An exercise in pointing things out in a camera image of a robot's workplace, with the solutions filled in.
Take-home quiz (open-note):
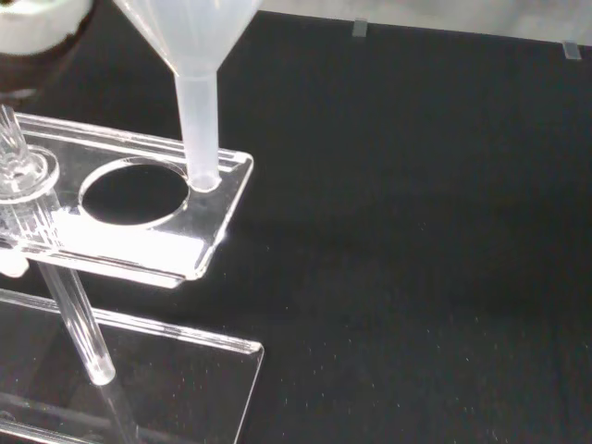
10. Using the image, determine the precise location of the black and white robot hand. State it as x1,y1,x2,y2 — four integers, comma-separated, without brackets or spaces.
0,0,92,55

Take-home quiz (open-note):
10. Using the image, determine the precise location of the clear acrylic funnel stand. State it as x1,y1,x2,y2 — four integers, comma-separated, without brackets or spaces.
0,105,265,444

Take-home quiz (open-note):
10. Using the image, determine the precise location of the black bench cloth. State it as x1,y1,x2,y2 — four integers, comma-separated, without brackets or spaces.
0,0,592,444

